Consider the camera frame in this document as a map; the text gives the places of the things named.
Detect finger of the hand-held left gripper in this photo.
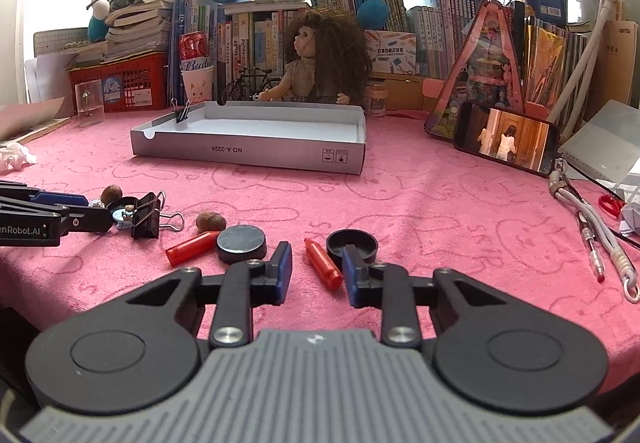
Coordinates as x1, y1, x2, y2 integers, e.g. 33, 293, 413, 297
54, 204, 115, 235
0, 180, 90, 209

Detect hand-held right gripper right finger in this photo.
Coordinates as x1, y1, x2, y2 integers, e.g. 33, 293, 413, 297
342, 244, 502, 348

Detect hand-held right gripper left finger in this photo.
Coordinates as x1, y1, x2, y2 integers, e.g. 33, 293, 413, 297
124, 242, 294, 348

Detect red marker piece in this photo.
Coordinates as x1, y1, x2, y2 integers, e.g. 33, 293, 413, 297
165, 231, 221, 267
304, 237, 344, 292

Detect black round cap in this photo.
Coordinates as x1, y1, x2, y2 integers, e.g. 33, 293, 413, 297
326, 228, 377, 270

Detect black round lid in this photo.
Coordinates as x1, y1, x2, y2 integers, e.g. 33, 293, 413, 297
216, 226, 269, 265

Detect large black binder clip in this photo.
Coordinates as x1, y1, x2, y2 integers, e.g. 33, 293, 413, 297
130, 191, 185, 240

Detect grey cardboard box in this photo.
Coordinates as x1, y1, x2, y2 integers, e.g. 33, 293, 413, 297
130, 102, 369, 176

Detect white crumpled tissue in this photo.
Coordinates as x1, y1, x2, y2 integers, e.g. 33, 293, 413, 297
0, 140, 37, 176

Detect beige cardboard sheet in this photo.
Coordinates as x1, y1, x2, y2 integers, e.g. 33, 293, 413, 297
0, 96, 71, 147

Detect clear glass mug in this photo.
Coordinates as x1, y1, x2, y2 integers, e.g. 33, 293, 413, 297
74, 78, 106, 126

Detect pink tablecloth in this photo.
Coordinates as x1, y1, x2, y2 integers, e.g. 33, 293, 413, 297
0, 98, 640, 394

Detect large red plastic basket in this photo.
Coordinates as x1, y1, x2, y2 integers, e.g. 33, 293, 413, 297
67, 50, 169, 113

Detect small black binder clip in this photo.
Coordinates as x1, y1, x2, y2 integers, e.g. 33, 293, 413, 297
170, 98, 194, 124

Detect white paper cup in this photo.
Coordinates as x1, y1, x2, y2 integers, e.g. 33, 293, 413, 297
180, 64, 215, 104

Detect small white jar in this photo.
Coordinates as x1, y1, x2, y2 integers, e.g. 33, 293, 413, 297
364, 84, 389, 117

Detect blue and white plush toy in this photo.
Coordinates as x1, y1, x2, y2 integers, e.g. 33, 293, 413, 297
87, 0, 119, 43

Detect black model bicycle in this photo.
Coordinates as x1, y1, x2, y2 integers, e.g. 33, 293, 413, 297
220, 66, 284, 103

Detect stack of worn books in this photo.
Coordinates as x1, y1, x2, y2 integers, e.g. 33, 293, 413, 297
102, 0, 176, 62

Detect red beverage can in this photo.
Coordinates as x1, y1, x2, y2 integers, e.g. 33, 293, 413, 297
179, 30, 211, 70

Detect black smartphone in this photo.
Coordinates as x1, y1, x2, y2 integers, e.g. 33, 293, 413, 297
452, 102, 560, 178

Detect brown-haired doll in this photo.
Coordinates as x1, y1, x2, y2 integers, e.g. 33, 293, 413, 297
252, 6, 371, 107

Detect white illustrated printer box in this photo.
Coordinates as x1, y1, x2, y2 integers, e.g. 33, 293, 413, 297
363, 28, 417, 75

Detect row of upright books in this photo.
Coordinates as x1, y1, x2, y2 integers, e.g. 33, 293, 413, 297
169, 0, 311, 102

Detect red clear pen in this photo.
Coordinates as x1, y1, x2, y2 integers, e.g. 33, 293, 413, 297
574, 210, 606, 283

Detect pink triangular toy case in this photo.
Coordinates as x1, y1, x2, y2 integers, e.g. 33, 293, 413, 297
423, 0, 532, 140

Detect row of blue-spined books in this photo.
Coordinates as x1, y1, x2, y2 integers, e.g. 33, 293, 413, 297
307, 0, 516, 79

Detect red scissors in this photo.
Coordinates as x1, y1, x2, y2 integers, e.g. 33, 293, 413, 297
597, 194, 626, 217

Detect row of wrapped comic books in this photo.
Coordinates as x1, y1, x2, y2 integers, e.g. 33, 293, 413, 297
522, 15, 589, 109

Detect white lamp tube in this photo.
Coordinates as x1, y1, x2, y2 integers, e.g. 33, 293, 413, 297
549, 0, 626, 124

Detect kraft paper notebook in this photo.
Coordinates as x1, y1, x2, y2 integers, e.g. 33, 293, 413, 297
594, 18, 640, 107

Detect white braided cable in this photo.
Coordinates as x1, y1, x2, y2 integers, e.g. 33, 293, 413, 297
548, 170, 640, 302

